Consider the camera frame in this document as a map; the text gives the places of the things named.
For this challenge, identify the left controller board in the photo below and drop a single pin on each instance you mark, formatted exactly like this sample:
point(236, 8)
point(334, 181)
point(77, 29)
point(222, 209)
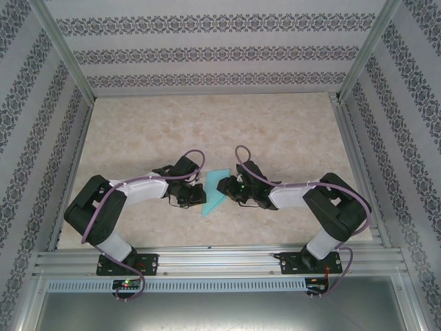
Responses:
point(125, 284)

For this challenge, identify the controller board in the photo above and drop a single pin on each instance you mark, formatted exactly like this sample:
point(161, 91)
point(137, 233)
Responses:
point(125, 284)
point(317, 286)

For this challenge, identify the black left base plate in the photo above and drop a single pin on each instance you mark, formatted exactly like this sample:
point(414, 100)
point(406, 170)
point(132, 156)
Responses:
point(151, 263)

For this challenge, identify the teal paper sheet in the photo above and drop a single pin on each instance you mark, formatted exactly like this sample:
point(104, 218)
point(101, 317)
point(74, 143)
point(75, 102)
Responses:
point(213, 179)

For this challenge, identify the grey metal tray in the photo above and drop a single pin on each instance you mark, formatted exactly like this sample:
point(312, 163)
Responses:
point(220, 313)

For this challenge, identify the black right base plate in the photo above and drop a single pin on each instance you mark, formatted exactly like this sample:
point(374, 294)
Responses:
point(287, 263)

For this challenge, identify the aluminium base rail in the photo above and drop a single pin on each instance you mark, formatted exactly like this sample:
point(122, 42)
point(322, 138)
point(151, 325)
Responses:
point(220, 258)

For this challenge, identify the aluminium frame post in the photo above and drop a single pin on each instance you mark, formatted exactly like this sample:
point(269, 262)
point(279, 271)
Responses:
point(370, 48)
point(62, 48)

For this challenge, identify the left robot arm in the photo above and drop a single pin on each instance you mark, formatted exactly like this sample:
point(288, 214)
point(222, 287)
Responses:
point(144, 188)

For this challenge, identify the right controller board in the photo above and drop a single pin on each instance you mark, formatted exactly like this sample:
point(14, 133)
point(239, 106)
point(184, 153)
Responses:
point(317, 286)

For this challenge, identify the aluminium side rail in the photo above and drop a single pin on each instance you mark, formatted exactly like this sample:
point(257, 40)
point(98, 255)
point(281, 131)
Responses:
point(355, 155)

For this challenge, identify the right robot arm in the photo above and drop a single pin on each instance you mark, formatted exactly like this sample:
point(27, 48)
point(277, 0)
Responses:
point(286, 198)

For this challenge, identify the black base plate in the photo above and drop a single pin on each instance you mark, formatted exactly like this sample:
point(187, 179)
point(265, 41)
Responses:
point(287, 263)
point(151, 263)

